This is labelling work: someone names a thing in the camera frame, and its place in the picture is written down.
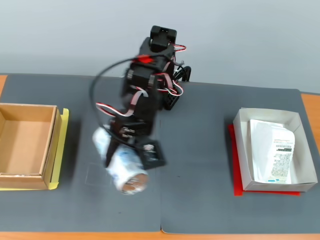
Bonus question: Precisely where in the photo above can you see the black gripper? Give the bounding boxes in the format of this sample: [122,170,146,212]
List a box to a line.
[103,116,155,169]

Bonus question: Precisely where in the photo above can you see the white and blue can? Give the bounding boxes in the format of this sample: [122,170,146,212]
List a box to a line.
[91,127,150,196]

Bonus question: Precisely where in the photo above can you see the brown cardboard box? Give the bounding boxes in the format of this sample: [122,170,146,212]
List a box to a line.
[0,102,63,190]

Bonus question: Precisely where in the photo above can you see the white paper box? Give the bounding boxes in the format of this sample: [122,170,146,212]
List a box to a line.
[232,107,319,193]

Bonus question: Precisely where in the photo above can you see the yellow paper sheet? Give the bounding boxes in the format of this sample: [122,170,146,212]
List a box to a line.
[0,107,70,191]

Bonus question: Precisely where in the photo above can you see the grey mat with chalk square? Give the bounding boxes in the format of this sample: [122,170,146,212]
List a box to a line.
[0,74,162,233]

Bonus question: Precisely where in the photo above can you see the red tape piece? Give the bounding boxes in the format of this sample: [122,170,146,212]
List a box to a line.
[136,55,155,64]

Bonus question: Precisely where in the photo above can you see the black plain table clamp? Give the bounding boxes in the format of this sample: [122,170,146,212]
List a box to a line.
[174,65,192,83]

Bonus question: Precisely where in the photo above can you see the plain grey mat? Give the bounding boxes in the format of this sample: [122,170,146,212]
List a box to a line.
[159,82,320,235]

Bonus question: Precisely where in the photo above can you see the red paper sheet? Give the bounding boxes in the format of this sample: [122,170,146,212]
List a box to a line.
[227,124,301,197]

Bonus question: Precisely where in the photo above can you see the white printed pouch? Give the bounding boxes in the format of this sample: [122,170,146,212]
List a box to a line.
[248,119,297,185]

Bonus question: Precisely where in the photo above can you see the black square gripper camera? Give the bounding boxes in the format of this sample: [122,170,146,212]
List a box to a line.
[136,139,168,171]

